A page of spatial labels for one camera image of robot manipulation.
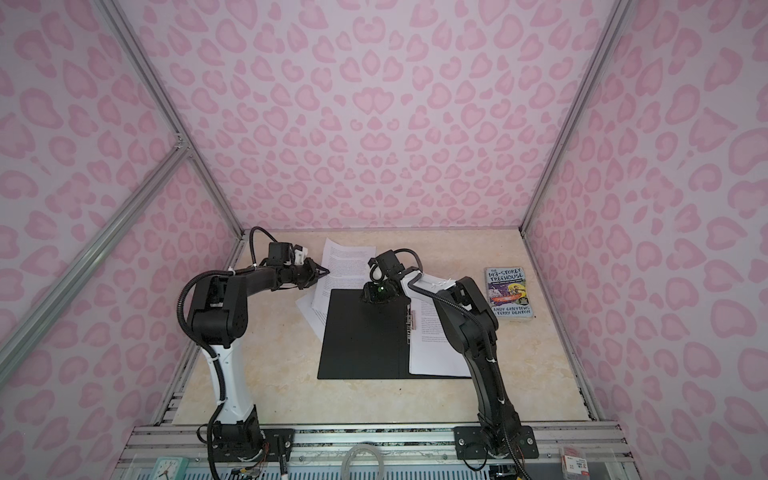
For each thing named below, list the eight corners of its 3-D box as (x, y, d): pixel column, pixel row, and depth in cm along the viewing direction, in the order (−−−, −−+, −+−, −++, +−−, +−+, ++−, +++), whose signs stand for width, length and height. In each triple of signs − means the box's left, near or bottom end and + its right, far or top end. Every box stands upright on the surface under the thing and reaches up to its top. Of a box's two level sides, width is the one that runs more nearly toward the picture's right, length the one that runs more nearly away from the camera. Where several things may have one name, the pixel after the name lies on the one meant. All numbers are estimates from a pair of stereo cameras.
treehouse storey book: (494, 320, 97) (497, 315, 94) (482, 272, 110) (485, 265, 107) (536, 320, 97) (541, 314, 94) (520, 272, 110) (524, 265, 107)
